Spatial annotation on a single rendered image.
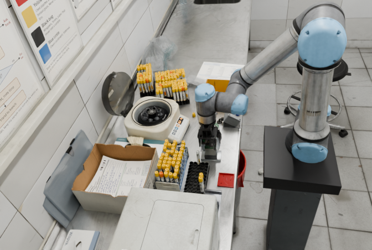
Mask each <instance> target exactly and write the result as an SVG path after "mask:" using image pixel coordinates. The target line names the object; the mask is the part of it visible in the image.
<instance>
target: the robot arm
mask: <svg viewBox="0 0 372 250"><path fill-rule="evenodd" d="M346 45H347V35H346V32H345V15H344V12H343V10H342V9H341V7H340V6H339V5H337V4H336V3H334V2H330V1H320V2H317V3H314V4H312V5H311V6H309V7H308V8H307V9H306V10H304V11H303V12H302V13H301V14H300V15H299V16H298V17H297V18H295V19H294V20H293V21H292V26H291V27H289V28H288V29H287V30H286V31H285V32H284V33H283V34H281V35H280V36H279V37H278V38H277V39H276V40H274V41H273V42H272V43H271V44H270V45H269V46H267V47H266V48H265V49H264V50H263V51H262V52H260V53H259V54H258V55H257V56H255V57H254V58H253V59H252V60H251V61H250V62H248V63H247V64H246V65H245V66H244V67H243V68H240V69H236V70H235V71H234V72H233V74H232V75H231V77H230V81H229V83H228V86H227V88H226V91H225V92H219V91H215V88H214V86H213V85H211V84H200V85H199V86H197V87H196V88H195V103H196V108H197V118H198V122H199V124H200V125H201V127H200V129H199V132H198V140H199V147H201V152H202V150H203V151H205V145H209V146H210V147H214V145H215V146H216V151H217V153H218V150H219V149H220V143H221V138H222V135H221V132H220V130H219V129H218V127H217V126H216V125H214V124H215V123H216V115H217V114H218V113H217V112H222V113H230V114H234V115H235V114H239V115H244V114H245V113H246V111H247V107H248V102H249V98H248V96H247V95H245V94H246V91H247V89H248V88H249V87H250V86H251V85H253V84H254V83H255V82H257V81H258V80H259V79H260V78H262V77H263V76H265V75H266V74H267V73H269V72H270V71H271V70H272V69H274V68H275V67H276V66H278V65H279V64H280V63H281V62H283V61H284V60H286V59H287V58H288V57H290V56H291V55H292V54H293V53H295V52H296V51H297V50H298V62H299V64H300V65H301V66H302V67H303V74H302V88H301V102H300V103H299V106H298V110H297V114H296V119H295V122H294V126H293V128H292V129H291V130H290V131H289V133H288V134H287V136H286V140H285V143H286V147H287V149H288V150H289V151H290V152H291V153H292V154H293V156H294V157H295V158H296V159H298V160H300V161H302V162H305V163H318V162H321V161H323V160H324V159H325V158H326V157H327V153H328V150H327V146H328V138H329V131H330V127H329V124H328V119H329V116H330V114H331V107H330V105H329V99H330V92H331V88H332V80H333V73H334V69H335V68H336V67H338V66H339V65H340V63H341V61H342V55H343V53H344V51H345V48H346Z"/></svg>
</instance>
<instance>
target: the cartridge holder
mask: <svg viewBox="0 0 372 250"><path fill-rule="evenodd" d="M201 160H203V161H215V162H220V161H221V150H219V151H218V153H217V152H216V155H205V151H203V150H202V153H201Z"/></svg>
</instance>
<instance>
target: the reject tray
mask: <svg viewBox="0 0 372 250"><path fill-rule="evenodd" d="M234 180H235V174H232V173H219V177H218V184H217V186H218V187H225V188H234Z"/></svg>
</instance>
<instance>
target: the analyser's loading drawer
mask: <svg viewBox="0 0 372 250"><path fill-rule="evenodd" d="M205 195H215V196H216V200H217V206H218V218H219V215H220V206H221V198H222V191H221V190H210V189H205Z"/></svg>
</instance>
